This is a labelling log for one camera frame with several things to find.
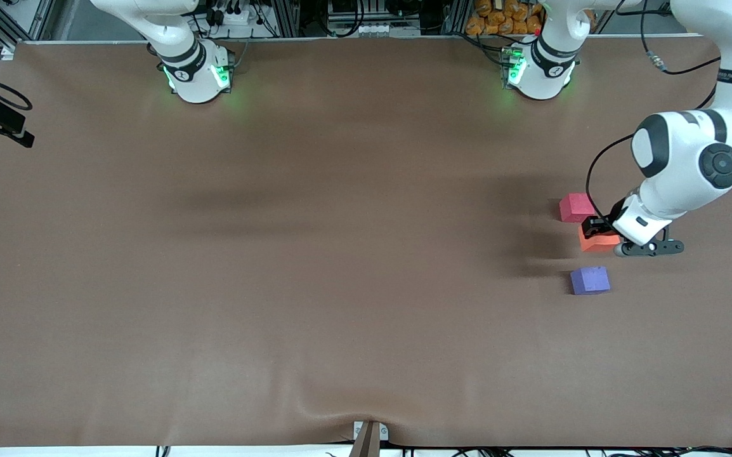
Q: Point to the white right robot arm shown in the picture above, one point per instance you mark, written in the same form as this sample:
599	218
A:
195	82

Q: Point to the orange foam block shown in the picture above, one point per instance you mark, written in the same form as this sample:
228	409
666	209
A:
597	245

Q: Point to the purple foam block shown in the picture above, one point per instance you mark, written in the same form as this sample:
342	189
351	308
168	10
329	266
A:
589	281

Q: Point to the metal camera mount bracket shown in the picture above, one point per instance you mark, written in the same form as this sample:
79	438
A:
369	438

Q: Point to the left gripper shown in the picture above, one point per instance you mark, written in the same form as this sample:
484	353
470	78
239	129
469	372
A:
609	220

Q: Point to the white power strip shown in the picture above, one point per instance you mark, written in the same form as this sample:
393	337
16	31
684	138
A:
236	14

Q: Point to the red foam block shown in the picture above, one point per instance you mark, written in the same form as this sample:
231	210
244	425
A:
574	208

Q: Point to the brown table cover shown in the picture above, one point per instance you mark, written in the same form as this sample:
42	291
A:
366	266

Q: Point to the bag of orange snacks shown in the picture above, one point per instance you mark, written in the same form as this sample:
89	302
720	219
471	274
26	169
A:
505	18

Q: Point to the white terminal block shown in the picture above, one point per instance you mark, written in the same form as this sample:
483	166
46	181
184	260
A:
377	29

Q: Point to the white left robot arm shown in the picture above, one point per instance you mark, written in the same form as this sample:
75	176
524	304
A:
689	165

